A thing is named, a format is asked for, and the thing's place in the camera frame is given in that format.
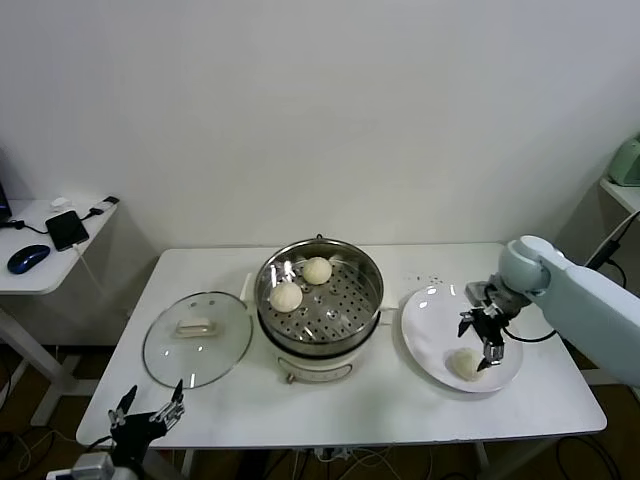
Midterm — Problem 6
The white electric cooker pot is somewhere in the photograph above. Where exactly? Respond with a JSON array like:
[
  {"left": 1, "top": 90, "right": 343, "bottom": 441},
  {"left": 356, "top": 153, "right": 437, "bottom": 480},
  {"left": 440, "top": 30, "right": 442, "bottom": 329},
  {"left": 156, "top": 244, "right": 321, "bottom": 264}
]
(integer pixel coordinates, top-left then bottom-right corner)
[{"left": 241, "top": 272, "right": 401, "bottom": 387}]

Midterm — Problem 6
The glass pot lid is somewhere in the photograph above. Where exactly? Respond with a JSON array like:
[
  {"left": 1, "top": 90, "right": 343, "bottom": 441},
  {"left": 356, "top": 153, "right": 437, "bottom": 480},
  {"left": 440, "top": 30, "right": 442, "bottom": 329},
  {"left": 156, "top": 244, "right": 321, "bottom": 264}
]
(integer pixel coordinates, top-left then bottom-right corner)
[{"left": 142, "top": 291, "right": 254, "bottom": 390}]

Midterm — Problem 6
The black power cable with adapter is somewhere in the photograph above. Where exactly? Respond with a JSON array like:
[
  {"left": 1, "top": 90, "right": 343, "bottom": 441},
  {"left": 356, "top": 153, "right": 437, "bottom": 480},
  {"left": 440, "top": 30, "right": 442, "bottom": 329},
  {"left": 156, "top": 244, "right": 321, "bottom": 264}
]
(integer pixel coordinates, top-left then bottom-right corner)
[{"left": 585, "top": 239, "right": 629, "bottom": 289}]

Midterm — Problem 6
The black cable with connector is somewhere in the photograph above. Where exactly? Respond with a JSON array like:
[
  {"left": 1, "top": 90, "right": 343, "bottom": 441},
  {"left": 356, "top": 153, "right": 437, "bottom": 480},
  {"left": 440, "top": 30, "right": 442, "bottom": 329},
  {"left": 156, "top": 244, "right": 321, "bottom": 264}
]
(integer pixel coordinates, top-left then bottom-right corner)
[{"left": 0, "top": 217, "right": 51, "bottom": 235}]

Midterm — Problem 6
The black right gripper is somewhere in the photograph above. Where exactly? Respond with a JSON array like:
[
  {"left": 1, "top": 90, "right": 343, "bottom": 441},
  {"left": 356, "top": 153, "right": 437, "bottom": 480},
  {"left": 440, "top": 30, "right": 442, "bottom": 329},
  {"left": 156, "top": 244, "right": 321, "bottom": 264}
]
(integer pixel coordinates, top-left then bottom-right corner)
[{"left": 457, "top": 303, "right": 508, "bottom": 373}]

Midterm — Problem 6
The green appliance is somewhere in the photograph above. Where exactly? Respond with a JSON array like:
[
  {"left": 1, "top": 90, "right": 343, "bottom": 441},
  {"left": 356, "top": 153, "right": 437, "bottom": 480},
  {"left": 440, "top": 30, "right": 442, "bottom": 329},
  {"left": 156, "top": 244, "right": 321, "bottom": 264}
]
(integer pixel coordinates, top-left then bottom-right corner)
[{"left": 609, "top": 133, "right": 640, "bottom": 190}]

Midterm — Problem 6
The white round plate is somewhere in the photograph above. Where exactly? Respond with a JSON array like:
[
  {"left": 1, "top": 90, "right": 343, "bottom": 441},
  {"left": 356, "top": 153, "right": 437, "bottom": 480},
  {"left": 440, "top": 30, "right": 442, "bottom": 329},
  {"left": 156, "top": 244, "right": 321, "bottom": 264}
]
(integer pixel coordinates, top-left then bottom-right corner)
[{"left": 401, "top": 285, "right": 525, "bottom": 394}]

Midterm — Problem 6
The white steamed baozi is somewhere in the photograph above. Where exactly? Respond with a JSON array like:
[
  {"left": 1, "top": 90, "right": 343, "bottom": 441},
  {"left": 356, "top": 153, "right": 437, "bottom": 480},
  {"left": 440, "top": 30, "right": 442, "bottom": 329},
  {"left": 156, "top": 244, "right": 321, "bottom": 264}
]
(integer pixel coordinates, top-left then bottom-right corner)
[
  {"left": 302, "top": 257, "right": 333, "bottom": 286},
  {"left": 446, "top": 348, "right": 486, "bottom": 382},
  {"left": 269, "top": 283, "right": 304, "bottom": 314}
]

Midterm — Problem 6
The blue computer mouse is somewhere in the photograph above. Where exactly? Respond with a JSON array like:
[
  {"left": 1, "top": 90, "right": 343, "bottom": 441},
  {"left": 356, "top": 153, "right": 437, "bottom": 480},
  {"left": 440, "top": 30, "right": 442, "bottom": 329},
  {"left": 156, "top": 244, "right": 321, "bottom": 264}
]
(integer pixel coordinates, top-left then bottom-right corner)
[{"left": 7, "top": 243, "right": 52, "bottom": 275}]

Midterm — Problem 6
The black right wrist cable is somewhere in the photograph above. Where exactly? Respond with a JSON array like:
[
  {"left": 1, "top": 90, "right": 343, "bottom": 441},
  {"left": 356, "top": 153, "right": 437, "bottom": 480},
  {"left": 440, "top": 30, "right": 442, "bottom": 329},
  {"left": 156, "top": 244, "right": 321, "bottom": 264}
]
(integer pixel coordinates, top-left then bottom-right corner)
[{"left": 502, "top": 324, "right": 559, "bottom": 344}]

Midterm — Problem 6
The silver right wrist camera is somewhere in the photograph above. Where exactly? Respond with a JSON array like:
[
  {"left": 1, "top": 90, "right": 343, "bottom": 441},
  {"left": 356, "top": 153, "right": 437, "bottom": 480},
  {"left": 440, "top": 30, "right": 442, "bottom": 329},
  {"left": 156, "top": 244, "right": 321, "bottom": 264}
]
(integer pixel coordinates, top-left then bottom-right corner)
[{"left": 464, "top": 281, "right": 496, "bottom": 305}]

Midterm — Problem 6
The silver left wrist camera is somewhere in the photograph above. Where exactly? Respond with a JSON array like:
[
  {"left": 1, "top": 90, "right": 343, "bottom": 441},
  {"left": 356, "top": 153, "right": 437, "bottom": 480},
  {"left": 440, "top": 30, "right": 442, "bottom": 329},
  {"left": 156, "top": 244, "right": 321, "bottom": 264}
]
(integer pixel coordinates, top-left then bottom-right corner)
[{"left": 71, "top": 452, "right": 117, "bottom": 480}]

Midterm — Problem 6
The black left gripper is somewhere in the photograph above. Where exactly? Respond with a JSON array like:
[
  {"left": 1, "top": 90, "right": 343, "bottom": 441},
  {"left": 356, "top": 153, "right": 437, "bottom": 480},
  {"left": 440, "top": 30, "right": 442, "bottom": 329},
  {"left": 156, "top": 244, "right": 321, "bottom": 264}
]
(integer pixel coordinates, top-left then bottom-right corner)
[{"left": 107, "top": 379, "right": 187, "bottom": 465}]

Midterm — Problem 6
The dark laptop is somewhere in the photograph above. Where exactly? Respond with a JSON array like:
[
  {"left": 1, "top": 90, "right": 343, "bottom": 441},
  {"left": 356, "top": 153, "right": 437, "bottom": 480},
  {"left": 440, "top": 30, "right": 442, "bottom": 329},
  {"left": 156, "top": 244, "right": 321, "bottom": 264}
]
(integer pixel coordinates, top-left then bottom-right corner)
[{"left": 0, "top": 144, "right": 16, "bottom": 230}]

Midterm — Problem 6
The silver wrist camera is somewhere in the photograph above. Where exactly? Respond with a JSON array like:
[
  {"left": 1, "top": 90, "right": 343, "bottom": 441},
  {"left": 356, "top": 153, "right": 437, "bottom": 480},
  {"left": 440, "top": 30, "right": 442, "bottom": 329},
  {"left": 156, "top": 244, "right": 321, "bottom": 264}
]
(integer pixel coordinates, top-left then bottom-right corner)
[
  {"left": 71, "top": 452, "right": 117, "bottom": 480},
  {"left": 464, "top": 281, "right": 496, "bottom": 305}
]

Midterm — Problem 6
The white shelf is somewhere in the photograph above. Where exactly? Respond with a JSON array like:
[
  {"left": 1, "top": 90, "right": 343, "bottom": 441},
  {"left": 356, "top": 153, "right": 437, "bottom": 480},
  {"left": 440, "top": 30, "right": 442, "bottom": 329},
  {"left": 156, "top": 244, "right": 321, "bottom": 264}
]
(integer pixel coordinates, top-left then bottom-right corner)
[{"left": 599, "top": 177, "right": 640, "bottom": 221}]

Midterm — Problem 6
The white phone charging cable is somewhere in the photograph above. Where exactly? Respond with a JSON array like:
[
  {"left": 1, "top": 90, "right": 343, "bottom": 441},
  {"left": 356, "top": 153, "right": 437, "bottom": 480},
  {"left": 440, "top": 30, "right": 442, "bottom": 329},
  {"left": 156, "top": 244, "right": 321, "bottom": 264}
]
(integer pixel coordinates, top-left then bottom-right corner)
[{"left": 73, "top": 242, "right": 112, "bottom": 306}]

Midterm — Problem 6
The black smartphone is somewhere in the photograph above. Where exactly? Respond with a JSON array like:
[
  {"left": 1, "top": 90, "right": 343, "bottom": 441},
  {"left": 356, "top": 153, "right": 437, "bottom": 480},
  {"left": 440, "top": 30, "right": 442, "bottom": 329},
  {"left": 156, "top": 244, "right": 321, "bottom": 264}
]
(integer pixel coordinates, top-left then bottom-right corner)
[{"left": 45, "top": 209, "right": 91, "bottom": 252}]

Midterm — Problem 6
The white side desk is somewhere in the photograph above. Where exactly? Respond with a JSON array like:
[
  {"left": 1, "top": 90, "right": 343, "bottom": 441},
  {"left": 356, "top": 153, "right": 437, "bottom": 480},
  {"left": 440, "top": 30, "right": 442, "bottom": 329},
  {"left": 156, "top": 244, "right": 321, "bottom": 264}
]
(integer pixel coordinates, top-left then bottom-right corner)
[{"left": 0, "top": 197, "right": 122, "bottom": 426}]

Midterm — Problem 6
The stainless steel steamer basket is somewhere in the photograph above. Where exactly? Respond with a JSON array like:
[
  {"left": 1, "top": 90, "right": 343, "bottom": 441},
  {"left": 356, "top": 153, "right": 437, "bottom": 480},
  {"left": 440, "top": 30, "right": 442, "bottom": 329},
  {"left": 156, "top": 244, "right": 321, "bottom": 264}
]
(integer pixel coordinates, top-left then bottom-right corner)
[{"left": 255, "top": 233, "right": 386, "bottom": 351}]

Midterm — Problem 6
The black adapter dongle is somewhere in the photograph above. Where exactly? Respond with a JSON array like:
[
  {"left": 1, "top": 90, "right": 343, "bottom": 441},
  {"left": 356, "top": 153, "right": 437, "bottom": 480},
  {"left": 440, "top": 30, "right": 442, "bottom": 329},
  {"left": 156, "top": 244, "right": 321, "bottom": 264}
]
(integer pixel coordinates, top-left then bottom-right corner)
[{"left": 82, "top": 195, "right": 123, "bottom": 222}]

